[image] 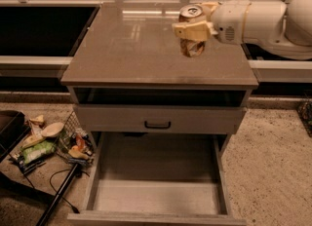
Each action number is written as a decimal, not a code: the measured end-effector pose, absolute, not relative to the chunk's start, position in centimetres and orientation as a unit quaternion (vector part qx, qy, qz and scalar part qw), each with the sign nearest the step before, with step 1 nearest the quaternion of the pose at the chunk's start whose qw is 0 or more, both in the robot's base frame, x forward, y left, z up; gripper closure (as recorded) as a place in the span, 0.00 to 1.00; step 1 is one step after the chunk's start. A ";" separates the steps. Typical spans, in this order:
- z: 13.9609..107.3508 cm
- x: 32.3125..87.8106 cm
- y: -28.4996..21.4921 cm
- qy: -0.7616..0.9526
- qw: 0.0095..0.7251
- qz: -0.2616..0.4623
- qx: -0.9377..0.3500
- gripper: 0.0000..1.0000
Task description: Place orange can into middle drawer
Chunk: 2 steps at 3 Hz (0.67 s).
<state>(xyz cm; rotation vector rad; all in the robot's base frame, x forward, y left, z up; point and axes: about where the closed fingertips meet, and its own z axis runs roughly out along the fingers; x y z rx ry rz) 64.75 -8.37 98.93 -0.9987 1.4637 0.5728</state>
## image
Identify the beige small bowl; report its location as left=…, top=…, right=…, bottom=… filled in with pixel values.
left=41, top=122, right=64, bottom=137

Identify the yellow snack bag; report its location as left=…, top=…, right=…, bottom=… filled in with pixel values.
left=21, top=115, right=45, bottom=149

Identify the open lower drawer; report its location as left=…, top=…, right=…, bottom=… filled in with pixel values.
left=68, top=132, right=247, bottom=226

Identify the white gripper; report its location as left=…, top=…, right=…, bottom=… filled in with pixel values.
left=172, top=0, right=251, bottom=45

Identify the closed drawer with black handle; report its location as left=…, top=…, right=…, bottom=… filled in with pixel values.
left=73, top=104, right=247, bottom=134

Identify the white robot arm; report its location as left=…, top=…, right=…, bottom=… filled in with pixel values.
left=173, top=0, right=312, bottom=60

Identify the black pole on floor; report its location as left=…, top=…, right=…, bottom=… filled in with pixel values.
left=36, top=164, right=81, bottom=226

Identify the grey drawer cabinet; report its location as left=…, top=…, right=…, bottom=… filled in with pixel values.
left=61, top=3, right=258, bottom=151

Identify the black cable on floor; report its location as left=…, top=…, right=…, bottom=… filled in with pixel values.
left=49, top=169, right=90, bottom=214

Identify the dark box at left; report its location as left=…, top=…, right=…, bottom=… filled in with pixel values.
left=0, top=110, right=30, bottom=163

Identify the wire basket at right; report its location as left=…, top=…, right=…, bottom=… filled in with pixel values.
left=297, top=98, right=312, bottom=137

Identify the orange soda can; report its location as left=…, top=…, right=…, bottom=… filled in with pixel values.
left=178, top=5, right=206, bottom=57

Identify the wire basket with items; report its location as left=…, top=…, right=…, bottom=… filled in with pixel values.
left=57, top=112, right=94, bottom=167

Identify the green snack bag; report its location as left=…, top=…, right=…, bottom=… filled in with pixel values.
left=22, top=140, right=56, bottom=164

